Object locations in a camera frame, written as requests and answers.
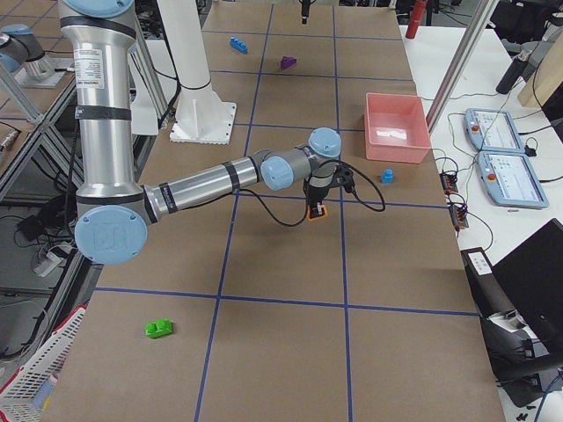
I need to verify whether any red bottle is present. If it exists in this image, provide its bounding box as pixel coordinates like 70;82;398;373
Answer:
405;0;428;40

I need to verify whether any upper teach pendant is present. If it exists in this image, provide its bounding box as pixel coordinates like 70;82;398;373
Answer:
464;108;524;153

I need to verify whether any lower teach pendant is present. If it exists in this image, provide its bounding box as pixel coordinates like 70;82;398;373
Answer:
477;150;549;209

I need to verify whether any white plastic basket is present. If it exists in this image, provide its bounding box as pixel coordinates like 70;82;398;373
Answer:
1;305;86;421

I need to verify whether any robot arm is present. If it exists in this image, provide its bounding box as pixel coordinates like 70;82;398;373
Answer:
298;0;315;25
59;1;341;265

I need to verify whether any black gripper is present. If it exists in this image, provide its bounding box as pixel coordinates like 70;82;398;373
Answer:
303;183;331;216

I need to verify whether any green block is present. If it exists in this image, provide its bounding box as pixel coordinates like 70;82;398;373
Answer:
144;318;173;338

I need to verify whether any aluminium frame post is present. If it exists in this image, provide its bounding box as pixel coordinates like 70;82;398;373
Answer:
426;0;499;134

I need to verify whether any black water bottle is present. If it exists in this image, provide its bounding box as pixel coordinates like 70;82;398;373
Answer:
495;49;532;95

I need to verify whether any small blue block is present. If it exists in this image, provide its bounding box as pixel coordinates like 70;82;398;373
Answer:
380;169;394;185

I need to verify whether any black laptop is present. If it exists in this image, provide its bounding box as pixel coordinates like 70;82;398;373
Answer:
493;218;562;349

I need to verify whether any pink plastic box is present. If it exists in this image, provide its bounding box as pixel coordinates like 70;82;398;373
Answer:
364;92;431;164

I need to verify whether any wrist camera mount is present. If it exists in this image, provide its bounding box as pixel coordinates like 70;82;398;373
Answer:
333;164;355;193

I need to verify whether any purple wedge block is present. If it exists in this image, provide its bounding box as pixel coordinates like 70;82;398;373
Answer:
280;56;297;70

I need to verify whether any orange block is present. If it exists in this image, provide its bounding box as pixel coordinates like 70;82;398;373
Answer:
307;202;328;221

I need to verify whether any teach pendant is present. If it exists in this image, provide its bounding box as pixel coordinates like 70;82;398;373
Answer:
477;150;549;209
464;108;524;153

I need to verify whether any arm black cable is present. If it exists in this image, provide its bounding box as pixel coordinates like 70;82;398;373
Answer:
240;159;387;228

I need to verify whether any long blue block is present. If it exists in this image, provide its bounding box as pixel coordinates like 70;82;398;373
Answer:
230;37;248;55

